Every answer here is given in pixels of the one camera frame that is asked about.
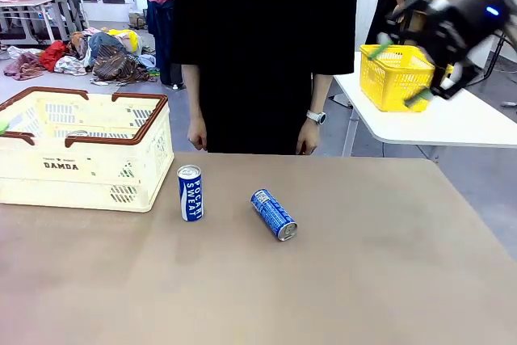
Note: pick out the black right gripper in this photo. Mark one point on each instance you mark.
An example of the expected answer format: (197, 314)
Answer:
(464, 18)

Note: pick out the blue Pocari Sweat can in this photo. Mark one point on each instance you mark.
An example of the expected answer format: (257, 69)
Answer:
(272, 213)
(190, 195)

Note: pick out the person left forearm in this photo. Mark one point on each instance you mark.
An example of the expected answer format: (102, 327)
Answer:
(320, 92)

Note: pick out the person right forearm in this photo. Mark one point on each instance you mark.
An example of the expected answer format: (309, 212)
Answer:
(194, 90)

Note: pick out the yellow plastic basket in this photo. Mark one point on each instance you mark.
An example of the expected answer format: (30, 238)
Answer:
(387, 82)

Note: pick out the person left hand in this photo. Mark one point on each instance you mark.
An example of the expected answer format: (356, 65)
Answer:
(308, 139)

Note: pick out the person right hand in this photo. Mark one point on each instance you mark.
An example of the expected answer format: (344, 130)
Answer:
(198, 133)

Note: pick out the maroon patterned garment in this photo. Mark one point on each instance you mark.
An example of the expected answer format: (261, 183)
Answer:
(24, 67)

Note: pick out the black tripod leg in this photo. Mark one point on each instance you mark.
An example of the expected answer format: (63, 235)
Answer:
(498, 54)

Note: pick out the white side table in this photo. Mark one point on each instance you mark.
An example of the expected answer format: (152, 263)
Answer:
(444, 127)

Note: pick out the red garment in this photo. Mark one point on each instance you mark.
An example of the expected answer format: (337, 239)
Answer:
(52, 54)

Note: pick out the small grey object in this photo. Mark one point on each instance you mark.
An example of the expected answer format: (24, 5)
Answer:
(508, 104)

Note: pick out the striped brown garment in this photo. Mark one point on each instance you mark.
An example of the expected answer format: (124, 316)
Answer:
(117, 66)

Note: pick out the blue denim garment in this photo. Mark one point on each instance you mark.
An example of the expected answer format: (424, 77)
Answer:
(103, 42)

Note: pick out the silver wristwatch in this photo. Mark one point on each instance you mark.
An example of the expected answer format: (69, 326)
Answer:
(317, 117)

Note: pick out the person torso black shirt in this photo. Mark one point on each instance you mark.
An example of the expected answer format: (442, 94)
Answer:
(266, 58)

